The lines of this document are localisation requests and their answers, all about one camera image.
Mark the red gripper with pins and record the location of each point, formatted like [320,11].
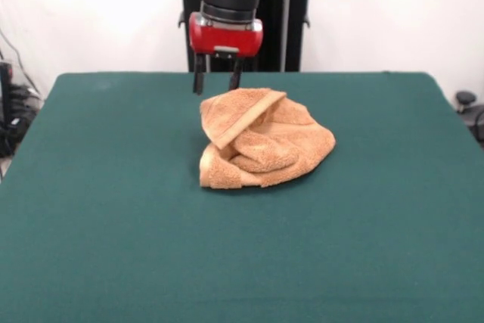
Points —
[227,41]

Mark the orange terry towel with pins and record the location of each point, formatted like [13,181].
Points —
[272,141]

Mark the dark green table cloth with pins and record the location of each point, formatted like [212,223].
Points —
[151,243]

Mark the black electronics box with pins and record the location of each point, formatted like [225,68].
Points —
[7,111]

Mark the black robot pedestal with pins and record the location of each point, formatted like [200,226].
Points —
[274,28]

